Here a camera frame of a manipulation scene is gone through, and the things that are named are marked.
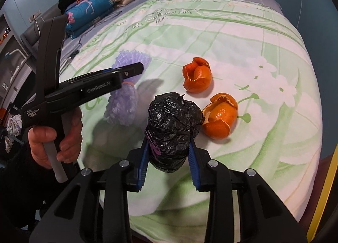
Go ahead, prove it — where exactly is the person's left hand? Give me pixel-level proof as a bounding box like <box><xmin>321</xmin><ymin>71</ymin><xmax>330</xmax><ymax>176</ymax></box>
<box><xmin>28</xmin><ymin>107</ymin><xmax>83</xmax><ymax>169</ymax></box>

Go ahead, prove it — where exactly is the orange peel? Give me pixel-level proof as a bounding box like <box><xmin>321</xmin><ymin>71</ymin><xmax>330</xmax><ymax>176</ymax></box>
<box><xmin>183</xmin><ymin>57</ymin><xmax>213</xmax><ymax>93</ymax></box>

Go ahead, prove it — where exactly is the green patterned blanket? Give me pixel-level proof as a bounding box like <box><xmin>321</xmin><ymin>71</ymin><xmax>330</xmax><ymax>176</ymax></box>
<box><xmin>59</xmin><ymin>0</ymin><xmax>324</xmax><ymax>228</ymax></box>

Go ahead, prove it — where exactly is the folded blue floral blanket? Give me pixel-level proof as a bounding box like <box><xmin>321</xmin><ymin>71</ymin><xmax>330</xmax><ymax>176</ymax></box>
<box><xmin>65</xmin><ymin>0</ymin><xmax>118</xmax><ymax>38</ymax></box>

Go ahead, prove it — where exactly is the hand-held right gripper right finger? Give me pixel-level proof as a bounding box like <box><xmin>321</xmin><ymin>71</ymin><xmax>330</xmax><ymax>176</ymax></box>
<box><xmin>188</xmin><ymin>140</ymin><xmax>308</xmax><ymax>243</ymax></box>

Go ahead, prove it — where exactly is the black plastic bag ball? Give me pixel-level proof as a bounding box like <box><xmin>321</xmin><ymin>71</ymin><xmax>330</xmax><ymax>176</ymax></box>
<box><xmin>145</xmin><ymin>92</ymin><xmax>205</xmax><ymax>173</ymax></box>

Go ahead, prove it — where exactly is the yellow rimmed trash bin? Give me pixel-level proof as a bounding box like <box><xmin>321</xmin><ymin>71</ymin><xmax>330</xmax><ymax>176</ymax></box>
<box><xmin>306</xmin><ymin>144</ymin><xmax>338</xmax><ymax>235</ymax></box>

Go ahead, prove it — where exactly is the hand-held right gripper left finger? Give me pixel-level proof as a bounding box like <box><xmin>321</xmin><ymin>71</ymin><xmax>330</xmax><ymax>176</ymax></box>
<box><xmin>34</xmin><ymin>137</ymin><xmax>152</xmax><ymax>243</ymax></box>

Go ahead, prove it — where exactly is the person's left forearm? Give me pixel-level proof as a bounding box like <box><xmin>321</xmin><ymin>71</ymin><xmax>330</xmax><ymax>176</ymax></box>
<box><xmin>0</xmin><ymin>143</ymin><xmax>80</xmax><ymax>243</ymax></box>

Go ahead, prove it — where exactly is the wall outlet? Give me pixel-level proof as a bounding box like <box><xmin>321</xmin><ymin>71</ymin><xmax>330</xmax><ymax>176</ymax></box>
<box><xmin>28</xmin><ymin>10</ymin><xmax>43</xmax><ymax>23</ymax></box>

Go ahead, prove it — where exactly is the half-peeled orange near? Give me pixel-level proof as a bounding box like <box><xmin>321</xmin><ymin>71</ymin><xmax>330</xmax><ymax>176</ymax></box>
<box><xmin>202</xmin><ymin>93</ymin><xmax>239</xmax><ymax>140</ymax></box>

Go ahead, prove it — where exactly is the black cable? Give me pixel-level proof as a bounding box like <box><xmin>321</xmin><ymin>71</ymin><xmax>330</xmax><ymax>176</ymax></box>
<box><xmin>59</xmin><ymin>10</ymin><xmax>122</xmax><ymax>74</ymax></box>

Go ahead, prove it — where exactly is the white patterned cloth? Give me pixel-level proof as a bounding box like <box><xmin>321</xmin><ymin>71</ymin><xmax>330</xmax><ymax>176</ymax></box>
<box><xmin>5</xmin><ymin>114</ymin><xmax>22</xmax><ymax>154</ymax></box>

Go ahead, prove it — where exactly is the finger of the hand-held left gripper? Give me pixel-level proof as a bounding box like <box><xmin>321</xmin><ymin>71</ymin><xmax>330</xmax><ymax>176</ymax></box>
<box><xmin>104</xmin><ymin>62</ymin><xmax>145</xmax><ymax>78</ymax></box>

